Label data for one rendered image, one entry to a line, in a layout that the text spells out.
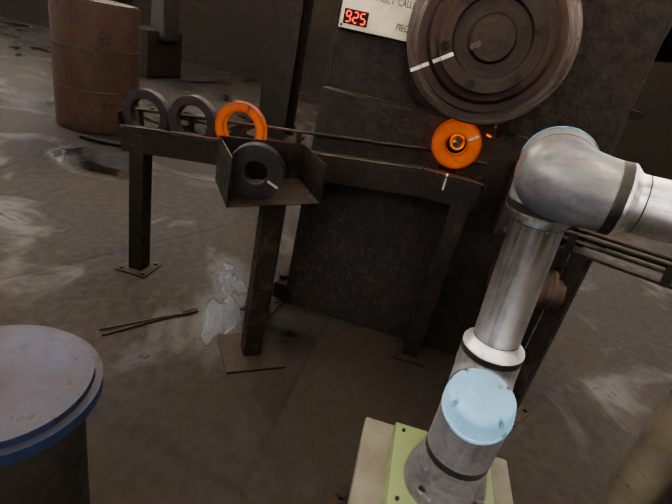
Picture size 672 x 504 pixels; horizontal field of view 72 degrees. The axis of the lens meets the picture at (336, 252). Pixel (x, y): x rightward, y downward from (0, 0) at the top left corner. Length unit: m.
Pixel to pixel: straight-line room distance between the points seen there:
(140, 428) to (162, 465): 0.14
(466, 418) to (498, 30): 0.99
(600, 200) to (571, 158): 0.07
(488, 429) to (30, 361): 0.79
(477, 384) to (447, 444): 0.11
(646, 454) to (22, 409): 1.26
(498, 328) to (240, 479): 0.78
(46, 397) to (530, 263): 0.83
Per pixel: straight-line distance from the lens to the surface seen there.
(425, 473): 0.91
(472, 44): 1.40
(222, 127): 1.71
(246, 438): 1.41
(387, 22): 1.64
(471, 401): 0.82
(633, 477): 1.39
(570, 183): 0.66
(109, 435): 1.43
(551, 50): 1.48
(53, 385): 0.95
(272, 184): 1.28
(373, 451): 1.05
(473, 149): 1.55
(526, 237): 0.81
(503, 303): 0.86
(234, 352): 1.66
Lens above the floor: 1.07
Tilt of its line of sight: 26 degrees down
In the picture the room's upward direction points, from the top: 13 degrees clockwise
